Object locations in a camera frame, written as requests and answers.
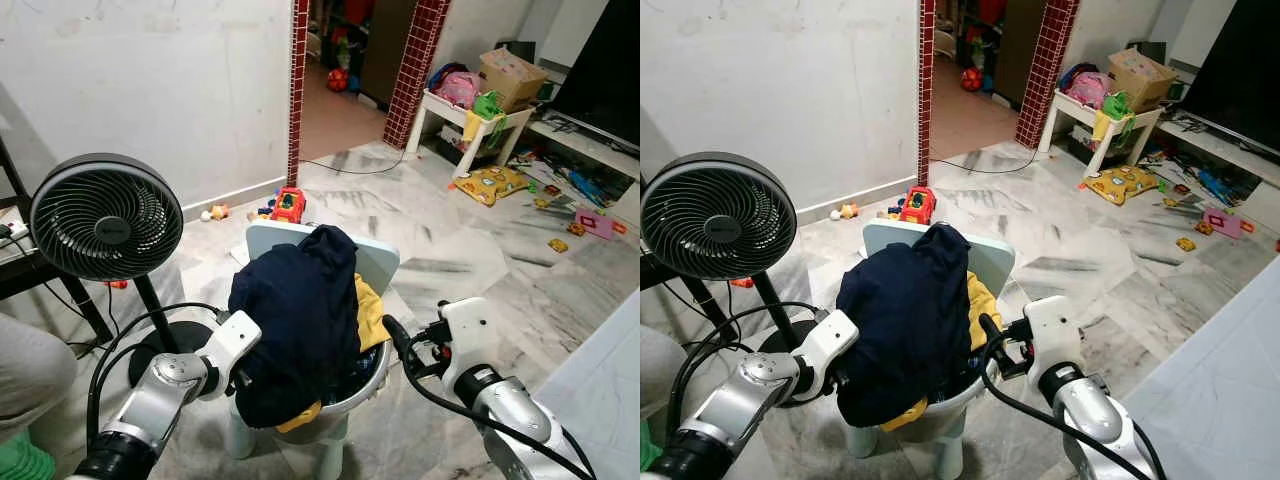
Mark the navy garment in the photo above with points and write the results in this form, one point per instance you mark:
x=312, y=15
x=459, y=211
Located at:
x=900, y=330
x=295, y=330

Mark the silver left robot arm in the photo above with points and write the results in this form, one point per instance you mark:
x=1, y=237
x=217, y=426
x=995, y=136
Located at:
x=165, y=385
x=745, y=395

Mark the pale mint child chair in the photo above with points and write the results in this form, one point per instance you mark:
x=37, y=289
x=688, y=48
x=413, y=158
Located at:
x=380, y=262
x=995, y=262

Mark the red toy car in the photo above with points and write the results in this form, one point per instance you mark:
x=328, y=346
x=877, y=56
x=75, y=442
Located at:
x=290, y=205
x=917, y=205

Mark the person's leg in grey trousers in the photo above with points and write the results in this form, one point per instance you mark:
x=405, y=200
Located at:
x=30, y=370
x=660, y=375

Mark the white folding table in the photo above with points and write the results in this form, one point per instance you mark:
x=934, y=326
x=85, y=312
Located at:
x=600, y=400
x=1220, y=390

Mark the green slipper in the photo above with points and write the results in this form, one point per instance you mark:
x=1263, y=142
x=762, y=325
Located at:
x=20, y=460
x=650, y=450

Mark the black floor fan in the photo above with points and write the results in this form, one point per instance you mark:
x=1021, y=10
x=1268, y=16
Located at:
x=715, y=215
x=105, y=215

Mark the pink flat toy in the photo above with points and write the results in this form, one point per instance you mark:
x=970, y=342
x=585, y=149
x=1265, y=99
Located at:
x=595, y=223
x=1225, y=222

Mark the black metal stand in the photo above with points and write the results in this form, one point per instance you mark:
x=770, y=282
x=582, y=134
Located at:
x=30, y=280
x=650, y=272

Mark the white side table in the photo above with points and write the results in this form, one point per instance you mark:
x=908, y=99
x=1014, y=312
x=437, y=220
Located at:
x=1065, y=105
x=440, y=105

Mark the green cloth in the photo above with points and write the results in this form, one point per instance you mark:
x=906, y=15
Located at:
x=487, y=105
x=1117, y=105

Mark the white television bench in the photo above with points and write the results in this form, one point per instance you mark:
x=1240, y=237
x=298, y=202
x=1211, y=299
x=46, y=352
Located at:
x=585, y=145
x=1230, y=150

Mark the pink bag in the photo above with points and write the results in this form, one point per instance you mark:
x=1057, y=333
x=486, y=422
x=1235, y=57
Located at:
x=1088, y=88
x=458, y=88

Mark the narrow red tiled pillar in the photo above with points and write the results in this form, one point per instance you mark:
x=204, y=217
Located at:
x=297, y=90
x=925, y=90

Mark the red ball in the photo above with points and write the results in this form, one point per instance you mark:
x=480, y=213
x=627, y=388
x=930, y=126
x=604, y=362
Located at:
x=972, y=78
x=338, y=80

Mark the wide red tiled pillar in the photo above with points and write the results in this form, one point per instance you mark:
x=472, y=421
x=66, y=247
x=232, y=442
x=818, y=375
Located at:
x=415, y=70
x=1045, y=70

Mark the cardboard box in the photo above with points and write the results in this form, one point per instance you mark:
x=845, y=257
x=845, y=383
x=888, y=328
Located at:
x=1140, y=78
x=512, y=78

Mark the black television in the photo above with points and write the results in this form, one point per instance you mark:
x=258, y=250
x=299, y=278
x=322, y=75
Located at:
x=1240, y=70
x=610, y=60

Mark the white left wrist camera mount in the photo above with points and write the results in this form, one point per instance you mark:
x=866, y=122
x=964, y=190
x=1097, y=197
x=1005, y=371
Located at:
x=830, y=340
x=235, y=340

